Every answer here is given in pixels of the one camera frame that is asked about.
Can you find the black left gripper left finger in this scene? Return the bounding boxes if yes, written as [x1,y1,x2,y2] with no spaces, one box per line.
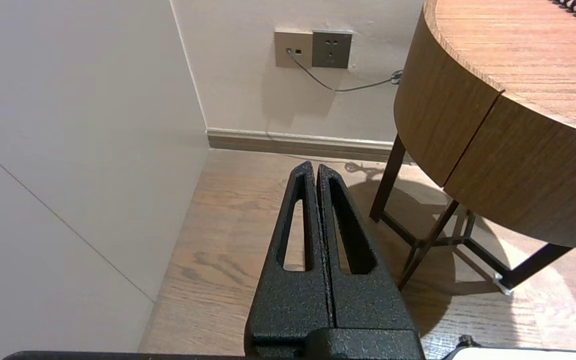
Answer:
[244,160,332,358]

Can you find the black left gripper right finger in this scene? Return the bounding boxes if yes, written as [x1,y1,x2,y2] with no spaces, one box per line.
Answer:
[316,163,425,358]

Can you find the curved wooden nightstand drawer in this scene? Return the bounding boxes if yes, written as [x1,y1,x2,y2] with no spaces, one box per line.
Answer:
[442,92,576,250]

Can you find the dark metal nightstand legs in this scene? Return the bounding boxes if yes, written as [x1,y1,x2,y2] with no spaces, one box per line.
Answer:
[369,134,575,297]

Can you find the dark skirting board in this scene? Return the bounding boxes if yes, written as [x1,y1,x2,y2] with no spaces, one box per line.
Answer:
[206,128,405,164]

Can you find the round wooden nightstand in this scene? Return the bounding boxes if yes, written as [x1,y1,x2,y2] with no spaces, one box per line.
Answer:
[394,0,576,188]

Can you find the grey phone line cable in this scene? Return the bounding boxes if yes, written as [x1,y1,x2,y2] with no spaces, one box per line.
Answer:
[286,49,404,93]

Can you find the beige wall socket plate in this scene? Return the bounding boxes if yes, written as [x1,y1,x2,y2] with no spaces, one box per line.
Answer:
[274,28,314,69]

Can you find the black wall socket plate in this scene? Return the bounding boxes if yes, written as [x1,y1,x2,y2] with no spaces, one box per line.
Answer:
[311,29,354,70]

